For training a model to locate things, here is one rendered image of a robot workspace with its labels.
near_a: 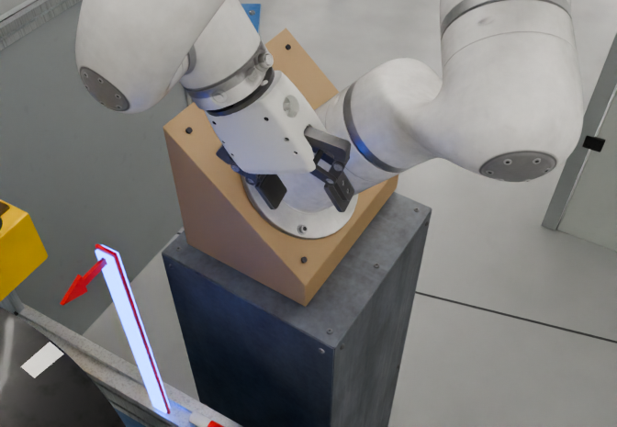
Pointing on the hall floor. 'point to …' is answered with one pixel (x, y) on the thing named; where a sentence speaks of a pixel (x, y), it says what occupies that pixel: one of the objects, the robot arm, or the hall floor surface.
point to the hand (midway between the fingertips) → (308, 195)
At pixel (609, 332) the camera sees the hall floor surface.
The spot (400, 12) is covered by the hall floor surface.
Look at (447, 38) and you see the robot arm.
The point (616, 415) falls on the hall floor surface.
